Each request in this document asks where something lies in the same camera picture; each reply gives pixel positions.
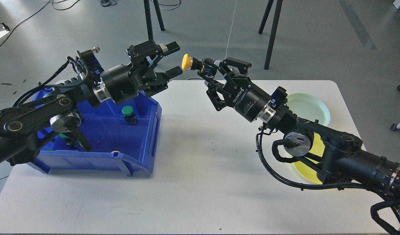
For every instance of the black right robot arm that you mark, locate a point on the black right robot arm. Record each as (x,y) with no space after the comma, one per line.
(337,157)

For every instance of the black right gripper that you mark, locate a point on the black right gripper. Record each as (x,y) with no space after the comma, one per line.
(245,97)

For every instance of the black stand leg inner left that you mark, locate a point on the black stand leg inner left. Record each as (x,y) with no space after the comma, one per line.
(159,15)

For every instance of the blue plastic bin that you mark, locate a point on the blue plastic bin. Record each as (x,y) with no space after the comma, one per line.
(106,130)

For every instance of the light green plate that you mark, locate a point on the light green plate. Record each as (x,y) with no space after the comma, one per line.
(309,107)

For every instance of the yellow push button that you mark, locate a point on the yellow push button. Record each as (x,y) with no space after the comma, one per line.
(205,67)

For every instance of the black stand leg inner right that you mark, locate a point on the black stand leg inner right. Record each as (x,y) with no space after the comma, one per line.
(265,16)

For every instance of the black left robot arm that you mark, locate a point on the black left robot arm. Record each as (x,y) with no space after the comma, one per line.
(39,115)

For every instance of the black stand leg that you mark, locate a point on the black stand leg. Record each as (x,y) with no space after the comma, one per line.
(265,16)
(148,19)
(274,27)
(159,15)

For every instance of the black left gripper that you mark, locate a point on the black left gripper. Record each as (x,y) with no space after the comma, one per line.
(120,85)

